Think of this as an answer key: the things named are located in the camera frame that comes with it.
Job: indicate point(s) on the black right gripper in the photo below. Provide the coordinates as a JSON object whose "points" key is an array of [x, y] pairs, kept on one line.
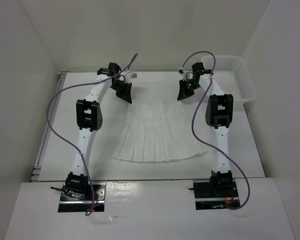
{"points": [[183, 92]]}

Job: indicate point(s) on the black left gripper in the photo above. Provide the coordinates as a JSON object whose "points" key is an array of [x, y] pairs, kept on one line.
{"points": [[125, 95]]}

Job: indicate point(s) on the white pleated skirt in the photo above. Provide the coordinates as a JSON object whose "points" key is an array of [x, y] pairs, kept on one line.
{"points": [[157, 132]]}

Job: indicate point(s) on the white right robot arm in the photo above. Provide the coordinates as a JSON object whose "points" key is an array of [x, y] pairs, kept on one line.
{"points": [[218, 116]]}

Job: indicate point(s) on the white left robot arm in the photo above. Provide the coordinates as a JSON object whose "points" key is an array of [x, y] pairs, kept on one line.
{"points": [[89, 119]]}

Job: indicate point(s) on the tan rubber band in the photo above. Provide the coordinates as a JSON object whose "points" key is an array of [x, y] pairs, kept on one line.
{"points": [[229, 88]]}

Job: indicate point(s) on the white perforated plastic basket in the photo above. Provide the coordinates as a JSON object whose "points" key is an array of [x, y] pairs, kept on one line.
{"points": [[231, 70]]}

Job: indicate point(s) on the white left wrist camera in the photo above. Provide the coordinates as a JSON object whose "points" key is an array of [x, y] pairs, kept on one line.
{"points": [[128, 76]]}

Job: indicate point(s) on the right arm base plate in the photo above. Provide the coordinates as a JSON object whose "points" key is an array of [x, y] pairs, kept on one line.
{"points": [[208, 198]]}

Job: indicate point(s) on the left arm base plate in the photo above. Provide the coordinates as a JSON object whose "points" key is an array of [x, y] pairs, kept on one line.
{"points": [[72, 202]]}

